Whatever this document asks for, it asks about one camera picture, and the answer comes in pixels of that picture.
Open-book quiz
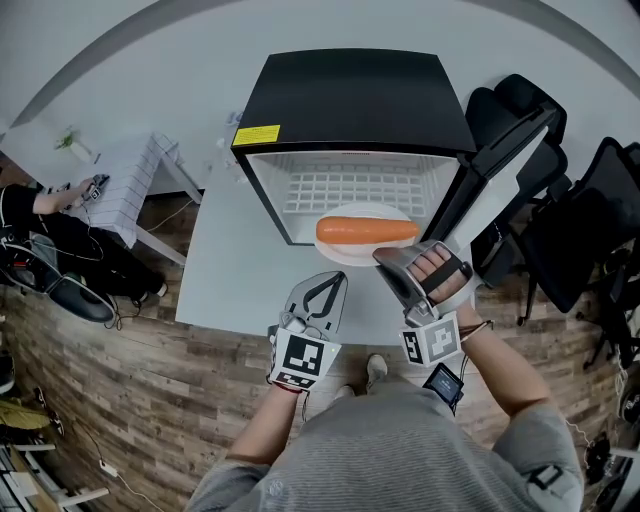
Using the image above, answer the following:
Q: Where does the person's left forearm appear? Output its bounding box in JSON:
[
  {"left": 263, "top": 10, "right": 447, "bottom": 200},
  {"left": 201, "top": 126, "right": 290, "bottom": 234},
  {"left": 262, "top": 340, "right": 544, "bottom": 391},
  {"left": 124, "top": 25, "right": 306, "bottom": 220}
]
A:
[{"left": 227, "top": 382, "right": 307, "bottom": 467}]

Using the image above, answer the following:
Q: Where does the small black screen device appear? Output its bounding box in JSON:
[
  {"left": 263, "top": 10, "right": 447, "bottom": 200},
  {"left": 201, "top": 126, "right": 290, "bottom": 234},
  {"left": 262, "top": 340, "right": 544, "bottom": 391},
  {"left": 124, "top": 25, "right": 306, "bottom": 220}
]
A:
[{"left": 422, "top": 363, "right": 466, "bottom": 416}]

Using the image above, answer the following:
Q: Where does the black shoulder strap buckle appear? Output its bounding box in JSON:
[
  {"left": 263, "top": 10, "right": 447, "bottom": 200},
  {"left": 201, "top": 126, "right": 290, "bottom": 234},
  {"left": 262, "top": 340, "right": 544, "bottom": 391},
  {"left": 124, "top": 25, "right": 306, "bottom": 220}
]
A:
[{"left": 525, "top": 463, "right": 565, "bottom": 492}]

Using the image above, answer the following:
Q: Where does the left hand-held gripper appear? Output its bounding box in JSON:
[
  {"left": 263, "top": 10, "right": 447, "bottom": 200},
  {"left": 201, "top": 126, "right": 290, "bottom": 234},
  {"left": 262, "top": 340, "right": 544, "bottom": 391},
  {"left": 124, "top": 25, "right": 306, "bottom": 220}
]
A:
[{"left": 267, "top": 270, "right": 350, "bottom": 392}]

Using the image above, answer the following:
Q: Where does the black mini fridge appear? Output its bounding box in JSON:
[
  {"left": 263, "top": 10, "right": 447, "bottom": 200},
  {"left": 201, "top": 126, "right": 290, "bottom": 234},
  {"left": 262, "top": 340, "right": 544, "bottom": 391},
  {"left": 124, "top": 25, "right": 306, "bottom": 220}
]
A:
[{"left": 229, "top": 48, "right": 569, "bottom": 290}]

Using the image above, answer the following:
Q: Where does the white checked tablecloth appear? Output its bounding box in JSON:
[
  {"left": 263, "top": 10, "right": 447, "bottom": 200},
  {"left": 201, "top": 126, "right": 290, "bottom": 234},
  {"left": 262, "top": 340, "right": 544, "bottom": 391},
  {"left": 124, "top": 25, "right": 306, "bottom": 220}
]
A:
[{"left": 74, "top": 131, "right": 180, "bottom": 250}]

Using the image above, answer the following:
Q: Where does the white plate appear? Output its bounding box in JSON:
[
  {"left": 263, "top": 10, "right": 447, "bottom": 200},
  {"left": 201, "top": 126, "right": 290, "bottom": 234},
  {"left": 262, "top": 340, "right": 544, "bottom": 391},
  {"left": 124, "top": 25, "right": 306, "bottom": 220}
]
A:
[{"left": 314, "top": 202, "right": 422, "bottom": 269}]

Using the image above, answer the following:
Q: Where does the person's right forearm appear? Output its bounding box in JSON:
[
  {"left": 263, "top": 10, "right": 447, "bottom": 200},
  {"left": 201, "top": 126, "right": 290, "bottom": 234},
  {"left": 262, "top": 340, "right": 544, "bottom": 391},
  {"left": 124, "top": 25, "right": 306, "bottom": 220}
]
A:
[{"left": 455, "top": 299, "right": 552, "bottom": 451}]

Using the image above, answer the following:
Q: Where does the small green plant in vase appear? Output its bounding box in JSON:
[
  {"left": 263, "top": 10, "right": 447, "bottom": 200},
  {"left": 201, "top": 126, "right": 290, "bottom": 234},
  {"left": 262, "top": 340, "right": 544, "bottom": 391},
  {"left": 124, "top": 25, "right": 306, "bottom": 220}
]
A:
[{"left": 53, "top": 126, "right": 97, "bottom": 164}]

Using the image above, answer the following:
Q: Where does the brown wrist cable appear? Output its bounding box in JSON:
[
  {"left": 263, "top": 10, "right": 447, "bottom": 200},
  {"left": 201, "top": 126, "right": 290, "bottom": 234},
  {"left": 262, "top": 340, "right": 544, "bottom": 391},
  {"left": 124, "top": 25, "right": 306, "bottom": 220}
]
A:
[{"left": 459, "top": 318, "right": 495, "bottom": 347}]

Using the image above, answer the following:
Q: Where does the person's right hand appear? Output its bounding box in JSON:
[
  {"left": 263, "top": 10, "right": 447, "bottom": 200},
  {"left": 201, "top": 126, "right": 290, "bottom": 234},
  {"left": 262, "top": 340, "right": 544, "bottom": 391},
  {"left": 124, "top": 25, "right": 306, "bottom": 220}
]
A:
[{"left": 409, "top": 248, "right": 460, "bottom": 302}]

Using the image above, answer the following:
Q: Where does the white wire fridge shelf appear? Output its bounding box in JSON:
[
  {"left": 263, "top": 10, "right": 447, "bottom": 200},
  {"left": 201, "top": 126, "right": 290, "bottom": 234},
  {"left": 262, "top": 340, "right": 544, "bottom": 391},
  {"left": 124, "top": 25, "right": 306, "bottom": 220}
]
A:
[{"left": 283, "top": 172, "right": 427, "bottom": 217}]

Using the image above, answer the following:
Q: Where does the black mesh office chair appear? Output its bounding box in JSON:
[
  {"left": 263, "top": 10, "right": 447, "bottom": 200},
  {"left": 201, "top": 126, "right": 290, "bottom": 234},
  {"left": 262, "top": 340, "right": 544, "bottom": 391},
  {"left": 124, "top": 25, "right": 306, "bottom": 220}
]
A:
[{"left": 517, "top": 136, "right": 640, "bottom": 372}]

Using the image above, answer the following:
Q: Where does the yellow fridge label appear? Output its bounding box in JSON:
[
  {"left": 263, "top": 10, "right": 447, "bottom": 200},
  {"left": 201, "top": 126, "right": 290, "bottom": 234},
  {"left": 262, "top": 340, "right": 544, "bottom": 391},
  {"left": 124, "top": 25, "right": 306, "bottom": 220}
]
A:
[{"left": 234, "top": 125, "right": 282, "bottom": 148}]

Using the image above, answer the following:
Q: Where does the orange carrot food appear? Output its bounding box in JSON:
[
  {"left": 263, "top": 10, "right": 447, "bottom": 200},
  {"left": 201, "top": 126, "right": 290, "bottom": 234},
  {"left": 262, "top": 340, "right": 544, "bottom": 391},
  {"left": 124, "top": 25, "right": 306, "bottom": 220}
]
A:
[{"left": 315, "top": 215, "right": 422, "bottom": 247}]

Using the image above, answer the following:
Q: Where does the dark swivel chair seat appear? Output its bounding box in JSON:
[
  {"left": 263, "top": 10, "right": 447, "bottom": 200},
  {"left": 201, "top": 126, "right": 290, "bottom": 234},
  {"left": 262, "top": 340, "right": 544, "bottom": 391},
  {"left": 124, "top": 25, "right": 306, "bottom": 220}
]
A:
[{"left": 45, "top": 273, "right": 117, "bottom": 324}]

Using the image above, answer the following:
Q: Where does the person's grey shirt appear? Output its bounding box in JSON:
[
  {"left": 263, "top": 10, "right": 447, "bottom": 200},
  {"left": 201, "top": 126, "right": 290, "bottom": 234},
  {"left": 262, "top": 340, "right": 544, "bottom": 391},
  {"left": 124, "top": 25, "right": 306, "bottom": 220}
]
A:
[{"left": 184, "top": 382, "right": 587, "bottom": 512}]

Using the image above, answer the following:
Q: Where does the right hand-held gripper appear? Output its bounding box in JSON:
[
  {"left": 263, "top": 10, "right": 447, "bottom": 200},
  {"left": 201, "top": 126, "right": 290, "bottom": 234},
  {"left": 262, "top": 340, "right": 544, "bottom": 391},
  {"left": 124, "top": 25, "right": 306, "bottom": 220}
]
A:
[{"left": 371, "top": 239, "right": 486, "bottom": 370}]

